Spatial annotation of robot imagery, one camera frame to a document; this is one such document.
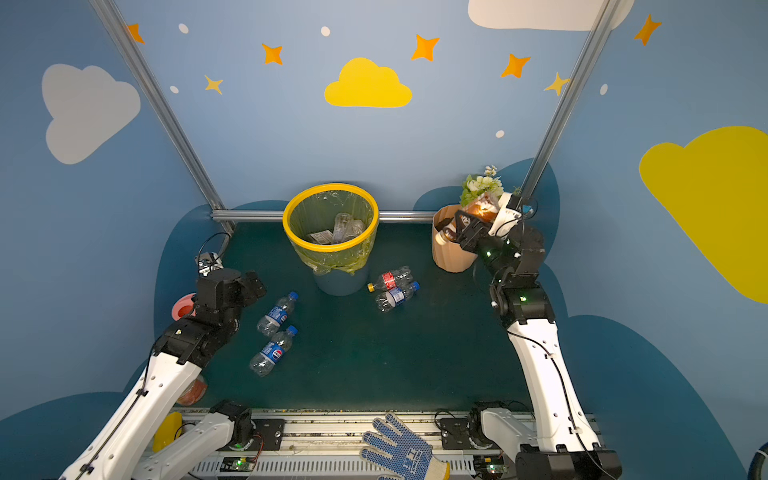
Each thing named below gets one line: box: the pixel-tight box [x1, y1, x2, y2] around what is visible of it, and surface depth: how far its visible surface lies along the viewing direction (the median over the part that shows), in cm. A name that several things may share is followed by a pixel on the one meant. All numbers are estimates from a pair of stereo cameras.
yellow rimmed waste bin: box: [283, 183, 380, 296], surface depth 93 cm
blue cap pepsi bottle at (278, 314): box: [256, 291, 299, 337], surface depth 94 cm
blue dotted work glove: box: [359, 412, 451, 480], surface depth 73 cm
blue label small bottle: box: [375, 281, 421, 313], surface depth 98 cm
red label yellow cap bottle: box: [367, 266, 413, 293], surface depth 103 cm
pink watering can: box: [171, 292, 197, 321], surface depth 87 cm
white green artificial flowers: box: [460, 165, 504, 207], surface depth 94 cm
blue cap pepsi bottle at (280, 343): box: [249, 325, 298, 377], surface depth 86 cm
